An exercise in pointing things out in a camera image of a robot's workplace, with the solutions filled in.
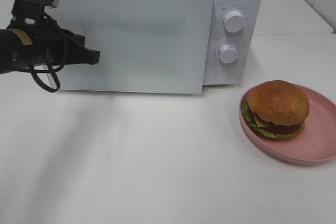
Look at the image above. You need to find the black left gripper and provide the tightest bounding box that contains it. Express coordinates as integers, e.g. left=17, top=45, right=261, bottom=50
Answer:
left=5, top=0, right=100, bottom=68

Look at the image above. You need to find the white microwave door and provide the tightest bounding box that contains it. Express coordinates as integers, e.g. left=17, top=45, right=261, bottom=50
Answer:
left=46, top=0, right=213, bottom=94

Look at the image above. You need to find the round door release button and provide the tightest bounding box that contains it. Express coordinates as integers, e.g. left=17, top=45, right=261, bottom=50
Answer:
left=215, top=69, right=230, bottom=82

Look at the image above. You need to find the white timer knob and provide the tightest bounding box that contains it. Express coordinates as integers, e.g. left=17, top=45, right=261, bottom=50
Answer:
left=219, top=44, right=238, bottom=64

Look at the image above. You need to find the toy hamburger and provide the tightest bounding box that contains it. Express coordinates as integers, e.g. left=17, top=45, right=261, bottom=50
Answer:
left=241, top=80, right=310, bottom=141

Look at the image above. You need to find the pink round plate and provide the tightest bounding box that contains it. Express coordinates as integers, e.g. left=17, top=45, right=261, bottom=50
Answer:
left=238, top=84, right=335, bottom=165

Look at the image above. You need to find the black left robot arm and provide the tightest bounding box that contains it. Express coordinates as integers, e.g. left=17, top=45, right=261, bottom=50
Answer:
left=1, top=0, right=100, bottom=73

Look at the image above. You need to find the upper white power knob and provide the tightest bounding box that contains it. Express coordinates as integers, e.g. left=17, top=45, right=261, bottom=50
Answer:
left=224, top=10, right=245, bottom=33

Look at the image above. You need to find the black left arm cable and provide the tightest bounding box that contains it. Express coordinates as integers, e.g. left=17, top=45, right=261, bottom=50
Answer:
left=27, top=11, right=69, bottom=93

